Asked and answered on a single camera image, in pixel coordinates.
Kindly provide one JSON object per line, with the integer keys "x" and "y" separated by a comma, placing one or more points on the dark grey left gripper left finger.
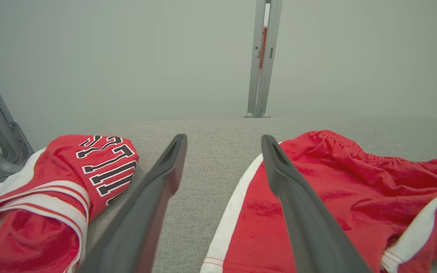
{"x": 139, "y": 227}

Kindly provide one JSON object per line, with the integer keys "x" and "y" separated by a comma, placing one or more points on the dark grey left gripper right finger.
{"x": 309, "y": 235}

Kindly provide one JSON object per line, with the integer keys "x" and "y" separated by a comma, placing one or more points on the red shorts with white stripe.
{"x": 355, "y": 189}

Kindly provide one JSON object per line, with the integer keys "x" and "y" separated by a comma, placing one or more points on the red white lettered jersey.
{"x": 32, "y": 227}

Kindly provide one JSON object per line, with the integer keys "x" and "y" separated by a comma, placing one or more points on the grey fabric padded surface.
{"x": 211, "y": 159}

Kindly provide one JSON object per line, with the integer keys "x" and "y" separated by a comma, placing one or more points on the grey partition post with feet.
{"x": 256, "y": 76}

